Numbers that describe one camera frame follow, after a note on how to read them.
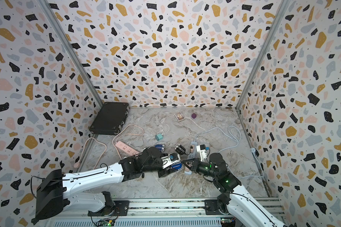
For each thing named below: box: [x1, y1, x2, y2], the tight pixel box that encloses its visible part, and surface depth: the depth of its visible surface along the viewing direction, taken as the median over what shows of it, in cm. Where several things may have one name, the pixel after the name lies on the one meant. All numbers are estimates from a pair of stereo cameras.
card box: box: [173, 111, 186, 122], surface depth 116 cm
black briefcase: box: [89, 102, 130, 136], surface depth 110 cm
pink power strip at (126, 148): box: [115, 140, 140, 156], surface depth 97 cm
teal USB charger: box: [154, 133, 164, 141], surface depth 104 cm
